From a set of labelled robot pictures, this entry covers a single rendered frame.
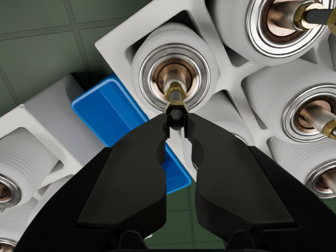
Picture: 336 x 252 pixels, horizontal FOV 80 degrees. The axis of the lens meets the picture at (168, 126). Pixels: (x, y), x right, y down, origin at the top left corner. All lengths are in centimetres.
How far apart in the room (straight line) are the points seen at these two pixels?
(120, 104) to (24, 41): 24
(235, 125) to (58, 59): 41
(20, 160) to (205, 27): 33
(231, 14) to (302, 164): 22
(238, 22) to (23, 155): 35
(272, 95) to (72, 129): 34
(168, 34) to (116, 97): 32
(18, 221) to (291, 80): 51
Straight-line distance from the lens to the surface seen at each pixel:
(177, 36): 21
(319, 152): 34
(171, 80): 19
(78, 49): 51
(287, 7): 22
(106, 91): 51
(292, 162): 36
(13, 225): 51
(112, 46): 29
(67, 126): 42
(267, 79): 30
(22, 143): 40
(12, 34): 57
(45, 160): 41
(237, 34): 22
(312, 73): 27
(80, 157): 41
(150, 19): 28
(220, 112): 28
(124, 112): 52
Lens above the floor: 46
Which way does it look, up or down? 60 degrees down
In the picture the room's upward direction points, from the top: 179 degrees counter-clockwise
